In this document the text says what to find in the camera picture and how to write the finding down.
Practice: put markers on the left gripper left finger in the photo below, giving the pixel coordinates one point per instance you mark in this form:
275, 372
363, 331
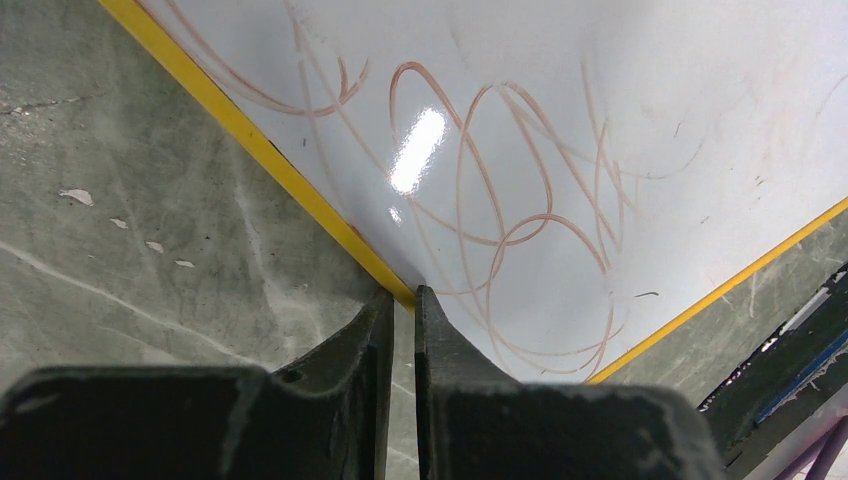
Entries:
323, 416

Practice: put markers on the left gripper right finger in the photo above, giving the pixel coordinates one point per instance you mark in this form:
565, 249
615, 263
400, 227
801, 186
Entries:
474, 421

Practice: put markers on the yellow framed whiteboard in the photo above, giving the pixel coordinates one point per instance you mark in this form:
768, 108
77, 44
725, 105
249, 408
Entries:
573, 179

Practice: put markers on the black aluminium base frame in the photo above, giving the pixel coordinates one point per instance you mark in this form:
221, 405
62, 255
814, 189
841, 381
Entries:
798, 369

